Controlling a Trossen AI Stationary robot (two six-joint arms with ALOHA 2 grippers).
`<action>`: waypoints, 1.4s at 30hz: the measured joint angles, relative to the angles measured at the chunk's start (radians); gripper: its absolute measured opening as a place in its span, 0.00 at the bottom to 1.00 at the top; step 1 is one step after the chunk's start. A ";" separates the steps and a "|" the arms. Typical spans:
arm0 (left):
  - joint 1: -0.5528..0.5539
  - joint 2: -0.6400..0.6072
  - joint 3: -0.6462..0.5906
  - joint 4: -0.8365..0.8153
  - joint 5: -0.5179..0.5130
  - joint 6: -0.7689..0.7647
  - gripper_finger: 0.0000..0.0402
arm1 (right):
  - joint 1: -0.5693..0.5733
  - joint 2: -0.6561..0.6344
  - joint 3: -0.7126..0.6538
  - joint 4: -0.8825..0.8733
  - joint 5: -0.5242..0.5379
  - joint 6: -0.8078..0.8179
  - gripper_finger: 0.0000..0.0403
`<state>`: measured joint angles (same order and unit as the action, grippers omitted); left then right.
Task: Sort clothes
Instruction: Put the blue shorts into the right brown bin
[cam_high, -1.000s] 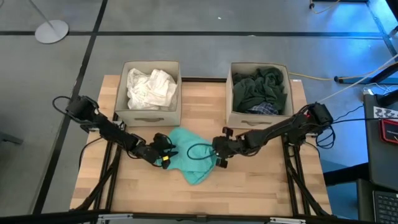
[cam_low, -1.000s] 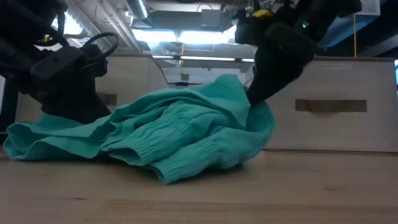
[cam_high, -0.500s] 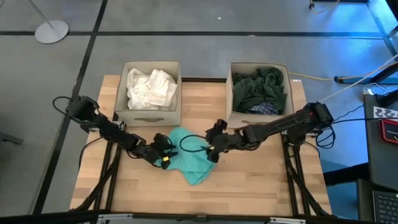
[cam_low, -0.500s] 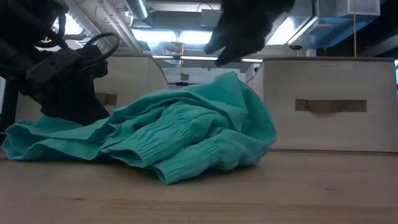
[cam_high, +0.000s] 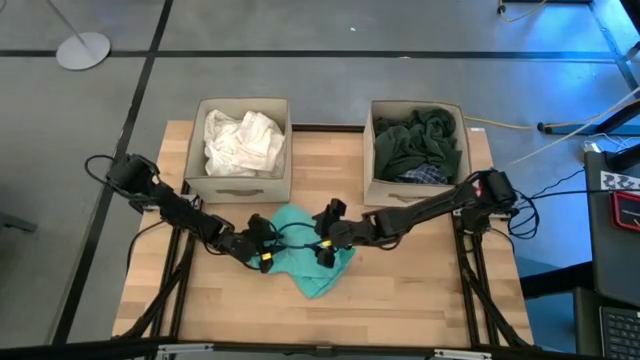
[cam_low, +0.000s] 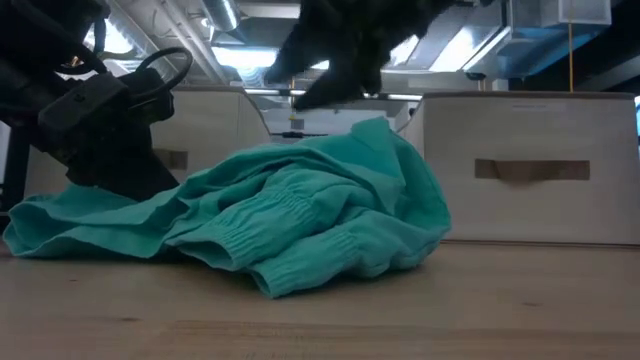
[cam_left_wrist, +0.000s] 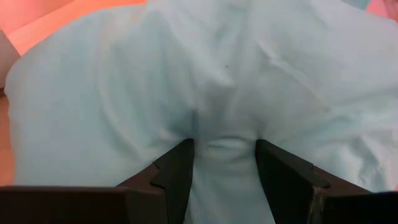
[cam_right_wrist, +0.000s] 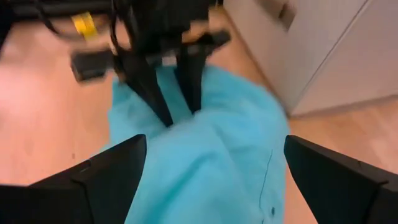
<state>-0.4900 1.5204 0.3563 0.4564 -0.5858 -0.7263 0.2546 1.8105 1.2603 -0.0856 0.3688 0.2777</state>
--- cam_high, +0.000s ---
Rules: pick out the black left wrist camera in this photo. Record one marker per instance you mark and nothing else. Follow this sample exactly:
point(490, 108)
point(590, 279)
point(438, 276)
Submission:
point(260, 225)

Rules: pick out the dark green garment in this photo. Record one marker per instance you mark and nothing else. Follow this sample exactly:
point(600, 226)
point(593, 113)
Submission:
point(415, 140)

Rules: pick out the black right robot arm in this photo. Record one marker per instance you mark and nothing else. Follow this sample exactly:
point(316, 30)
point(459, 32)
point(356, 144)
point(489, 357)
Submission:
point(425, 212)

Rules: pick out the red and black device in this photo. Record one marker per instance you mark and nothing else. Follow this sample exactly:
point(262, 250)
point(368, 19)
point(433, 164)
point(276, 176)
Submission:
point(627, 210)

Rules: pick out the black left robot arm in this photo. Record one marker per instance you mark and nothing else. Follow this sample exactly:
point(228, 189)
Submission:
point(180, 212)

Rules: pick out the round grey stand base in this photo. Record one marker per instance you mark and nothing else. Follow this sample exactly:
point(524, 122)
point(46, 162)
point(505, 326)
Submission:
point(82, 50)

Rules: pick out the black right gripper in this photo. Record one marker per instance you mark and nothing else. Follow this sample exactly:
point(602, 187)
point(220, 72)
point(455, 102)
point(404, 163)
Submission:
point(345, 232)

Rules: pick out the right cardboard box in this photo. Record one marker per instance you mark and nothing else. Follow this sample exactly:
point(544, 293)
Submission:
point(380, 195)

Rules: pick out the black keyboard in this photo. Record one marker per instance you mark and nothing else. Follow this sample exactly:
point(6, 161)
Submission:
point(622, 332)

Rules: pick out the teal shirt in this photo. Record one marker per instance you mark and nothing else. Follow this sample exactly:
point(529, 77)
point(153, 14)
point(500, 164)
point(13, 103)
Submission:
point(300, 270)

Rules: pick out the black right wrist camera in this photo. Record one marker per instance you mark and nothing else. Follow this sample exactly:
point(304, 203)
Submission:
point(336, 210)

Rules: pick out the black stand foot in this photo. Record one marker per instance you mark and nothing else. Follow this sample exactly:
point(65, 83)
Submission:
point(575, 127)

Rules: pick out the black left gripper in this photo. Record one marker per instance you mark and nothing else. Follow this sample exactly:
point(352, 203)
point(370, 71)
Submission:
point(240, 246)

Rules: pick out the grey chair leg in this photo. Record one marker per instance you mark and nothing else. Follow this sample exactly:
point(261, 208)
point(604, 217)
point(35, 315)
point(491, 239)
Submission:
point(15, 222)

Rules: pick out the beige fabric bin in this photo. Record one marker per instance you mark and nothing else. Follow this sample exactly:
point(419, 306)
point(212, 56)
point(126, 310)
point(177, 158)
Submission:
point(260, 190)

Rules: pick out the black and white marker tag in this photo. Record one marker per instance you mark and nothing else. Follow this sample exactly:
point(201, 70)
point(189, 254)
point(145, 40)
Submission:
point(620, 181)

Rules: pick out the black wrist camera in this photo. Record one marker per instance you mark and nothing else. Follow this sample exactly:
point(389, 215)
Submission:
point(260, 225)
point(336, 210)

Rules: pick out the small white cloth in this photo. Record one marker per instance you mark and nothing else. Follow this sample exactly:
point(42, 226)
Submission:
point(260, 140)

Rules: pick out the black desk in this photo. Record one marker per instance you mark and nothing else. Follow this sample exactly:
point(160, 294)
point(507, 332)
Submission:
point(615, 260)

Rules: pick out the blue plaid shirt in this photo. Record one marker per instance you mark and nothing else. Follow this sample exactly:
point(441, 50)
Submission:
point(425, 175)

